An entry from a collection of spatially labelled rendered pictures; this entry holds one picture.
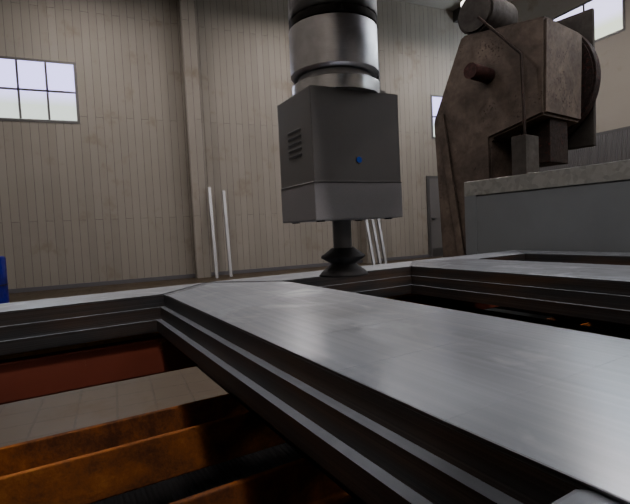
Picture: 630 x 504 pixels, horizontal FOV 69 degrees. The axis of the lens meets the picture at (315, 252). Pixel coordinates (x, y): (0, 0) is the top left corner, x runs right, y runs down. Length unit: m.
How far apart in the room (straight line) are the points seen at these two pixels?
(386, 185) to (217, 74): 10.43
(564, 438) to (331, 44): 0.31
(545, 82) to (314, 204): 4.27
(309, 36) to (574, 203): 0.90
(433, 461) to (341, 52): 0.29
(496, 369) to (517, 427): 0.07
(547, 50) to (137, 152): 7.76
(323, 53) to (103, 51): 10.27
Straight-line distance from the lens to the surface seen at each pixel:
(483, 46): 4.95
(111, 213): 9.99
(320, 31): 0.39
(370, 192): 0.38
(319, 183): 0.35
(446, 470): 0.20
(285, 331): 0.36
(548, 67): 4.63
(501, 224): 1.30
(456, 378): 0.25
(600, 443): 0.20
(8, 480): 0.55
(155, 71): 10.57
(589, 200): 1.18
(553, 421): 0.21
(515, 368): 0.27
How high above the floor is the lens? 0.94
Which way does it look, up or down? 3 degrees down
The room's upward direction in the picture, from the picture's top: 3 degrees counter-clockwise
